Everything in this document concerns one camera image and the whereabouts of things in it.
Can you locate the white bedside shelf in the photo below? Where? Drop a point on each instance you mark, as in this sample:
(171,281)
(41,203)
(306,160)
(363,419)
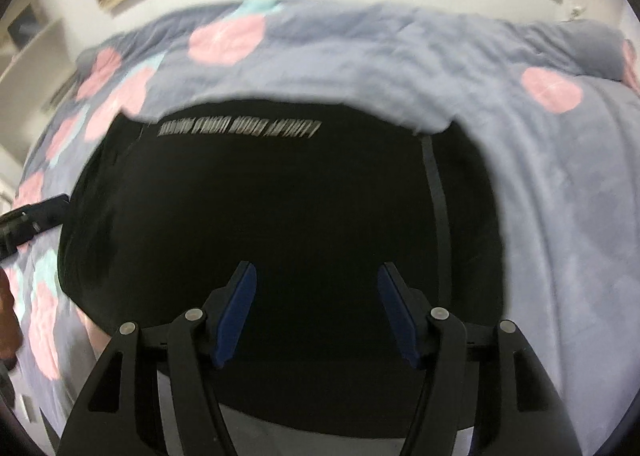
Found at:
(35,72)

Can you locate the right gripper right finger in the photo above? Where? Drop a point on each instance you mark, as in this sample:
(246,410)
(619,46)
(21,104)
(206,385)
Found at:
(488,379)

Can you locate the person's left hand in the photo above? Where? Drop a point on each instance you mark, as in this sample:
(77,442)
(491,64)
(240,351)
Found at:
(11,337)

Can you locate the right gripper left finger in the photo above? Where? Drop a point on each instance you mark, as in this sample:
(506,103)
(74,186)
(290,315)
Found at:
(118,409)

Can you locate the black hooded jacket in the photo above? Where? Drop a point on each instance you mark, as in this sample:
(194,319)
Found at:
(317,197)

